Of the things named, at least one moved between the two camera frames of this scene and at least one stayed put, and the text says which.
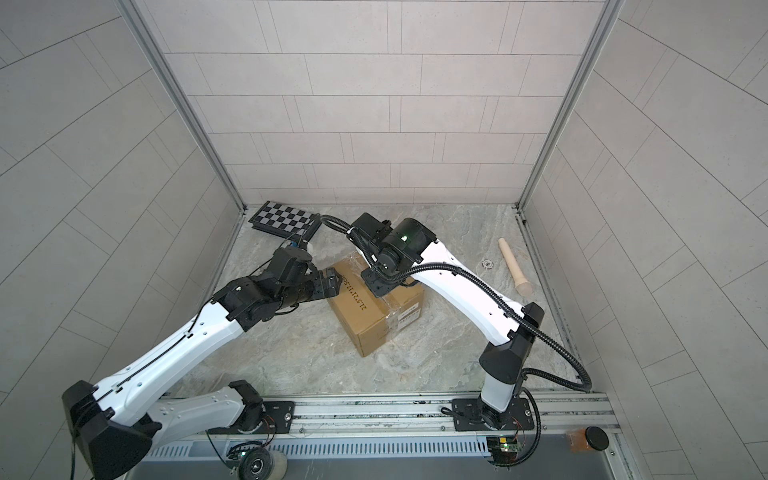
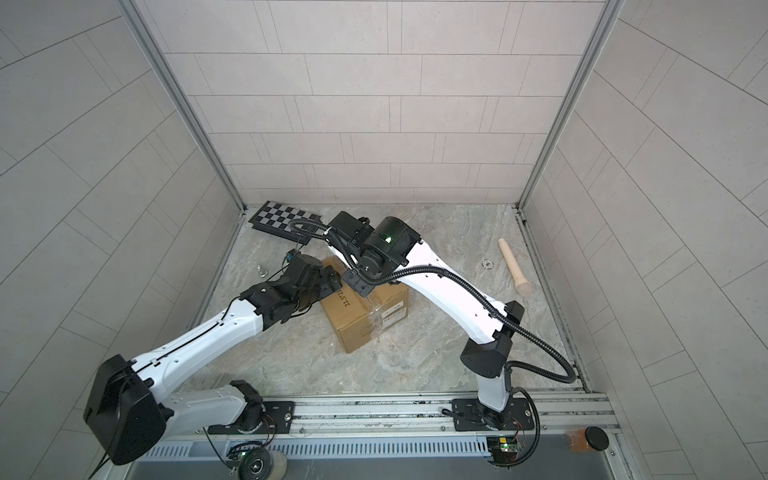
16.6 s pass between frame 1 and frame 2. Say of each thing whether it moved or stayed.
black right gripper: moved
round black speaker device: stayed
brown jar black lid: stayed
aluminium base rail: stayed
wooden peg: stayed
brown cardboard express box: moved
